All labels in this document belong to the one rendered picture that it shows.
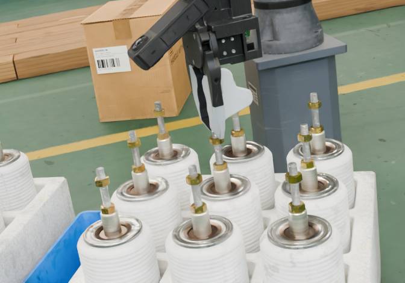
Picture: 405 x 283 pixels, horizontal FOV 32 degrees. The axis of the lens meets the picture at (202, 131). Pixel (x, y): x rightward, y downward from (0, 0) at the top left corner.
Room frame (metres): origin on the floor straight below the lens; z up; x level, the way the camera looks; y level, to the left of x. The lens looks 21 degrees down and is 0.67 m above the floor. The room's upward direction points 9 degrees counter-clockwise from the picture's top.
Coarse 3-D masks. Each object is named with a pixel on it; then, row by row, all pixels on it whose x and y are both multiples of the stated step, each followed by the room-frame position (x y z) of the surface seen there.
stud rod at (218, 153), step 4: (212, 132) 0.86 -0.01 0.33; (212, 136) 0.86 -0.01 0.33; (216, 136) 0.86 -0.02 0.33; (216, 148) 0.86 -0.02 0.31; (220, 148) 0.86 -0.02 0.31; (216, 152) 0.86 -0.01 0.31; (220, 152) 0.86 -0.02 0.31; (216, 156) 0.86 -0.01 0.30; (220, 156) 0.86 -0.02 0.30; (216, 160) 0.86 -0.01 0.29; (220, 160) 0.86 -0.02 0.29
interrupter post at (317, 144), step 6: (324, 132) 0.94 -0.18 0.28; (312, 138) 0.93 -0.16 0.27; (318, 138) 0.93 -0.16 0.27; (324, 138) 0.93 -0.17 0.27; (312, 144) 0.93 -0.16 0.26; (318, 144) 0.93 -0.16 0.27; (324, 144) 0.93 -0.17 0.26; (312, 150) 0.93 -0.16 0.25; (318, 150) 0.93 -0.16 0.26; (324, 150) 0.93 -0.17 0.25
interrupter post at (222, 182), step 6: (228, 168) 0.86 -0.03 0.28; (216, 174) 0.85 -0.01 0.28; (222, 174) 0.85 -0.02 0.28; (228, 174) 0.86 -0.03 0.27; (216, 180) 0.85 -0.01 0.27; (222, 180) 0.85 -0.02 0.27; (228, 180) 0.85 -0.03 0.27; (216, 186) 0.85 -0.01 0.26; (222, 186) 0.85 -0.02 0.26; (228, 186) 0.85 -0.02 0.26
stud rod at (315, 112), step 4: (312, 96) 0.94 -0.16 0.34; (316, 96) 0.94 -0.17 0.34; (312, 100) 0.94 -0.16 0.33; (316, 100) 0.94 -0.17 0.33; (312, 112) 0.94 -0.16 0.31; (316, 112) 0.93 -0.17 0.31; (312, 116) 0.94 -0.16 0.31; (316, 116) 0.94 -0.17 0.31; (312, 120) 0.94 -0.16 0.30; (316, 120) 0.94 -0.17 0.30; (316, 124) 0.94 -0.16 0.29
